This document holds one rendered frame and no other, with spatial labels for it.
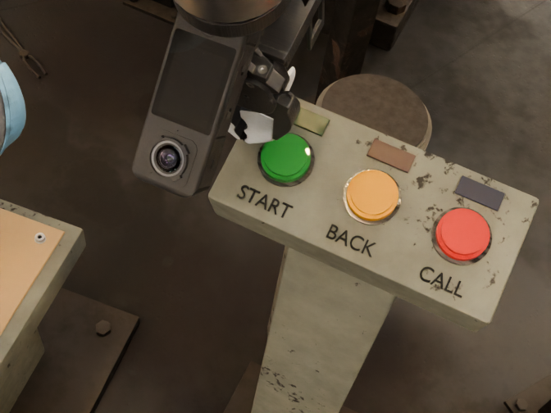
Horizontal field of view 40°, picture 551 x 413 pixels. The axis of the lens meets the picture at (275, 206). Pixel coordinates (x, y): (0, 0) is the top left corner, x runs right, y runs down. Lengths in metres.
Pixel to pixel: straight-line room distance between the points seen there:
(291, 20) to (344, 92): 0.30
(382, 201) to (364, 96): 0.21
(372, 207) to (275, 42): 0.17
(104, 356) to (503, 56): 1.02
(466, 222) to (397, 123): 0.20
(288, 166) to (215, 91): 0.17
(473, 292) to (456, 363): 0.65
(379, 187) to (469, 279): 0.10
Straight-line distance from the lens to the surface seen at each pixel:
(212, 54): 0.45
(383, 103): 0.78
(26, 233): 0.94
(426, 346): 1.24
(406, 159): 0.62
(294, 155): 0.60
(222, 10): 0.41
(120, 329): 1.18
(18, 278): 0.91
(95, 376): 1.15
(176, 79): 0.46
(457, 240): 0.59
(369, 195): 0.59
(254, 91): 0.49
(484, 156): 1.49
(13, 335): 0.88
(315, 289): 0.68
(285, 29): 0.49
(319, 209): 0.60
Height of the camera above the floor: 1.08
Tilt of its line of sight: 55 degrees down
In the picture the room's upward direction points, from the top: 10 degrees clockwise
